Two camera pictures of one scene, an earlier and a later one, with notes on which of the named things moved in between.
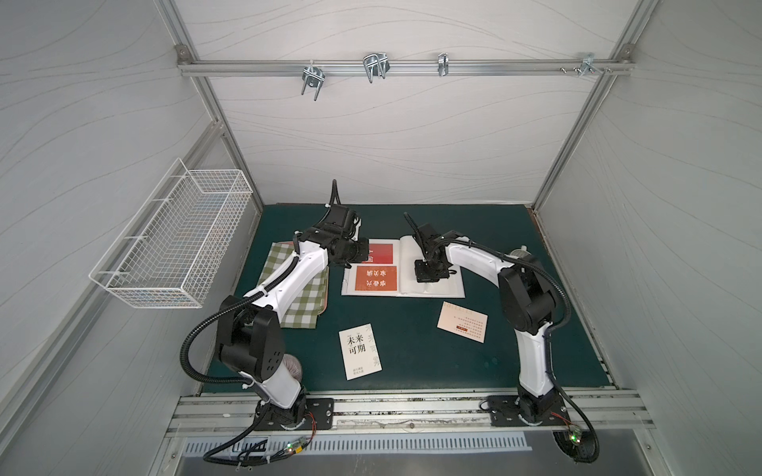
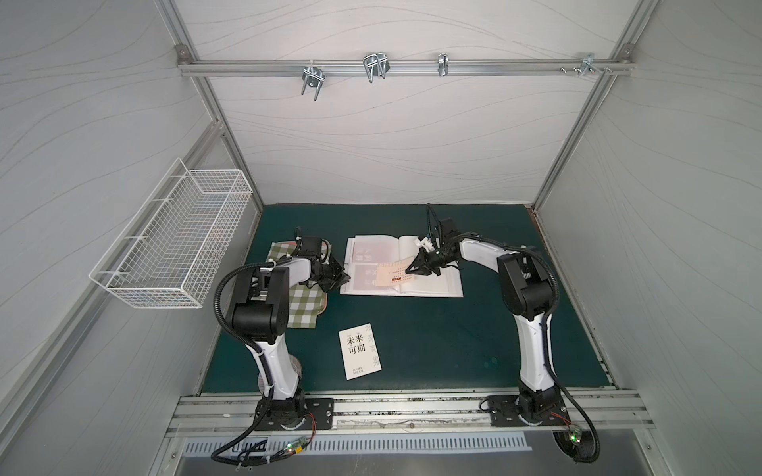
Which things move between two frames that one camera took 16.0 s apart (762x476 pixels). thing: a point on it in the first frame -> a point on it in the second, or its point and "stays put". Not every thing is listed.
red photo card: x=380 y=254 stays put
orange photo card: x=376 y=278 stays put
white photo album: x=390 y=272 stays put
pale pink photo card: x=462 y=321 -> x=393 y=273
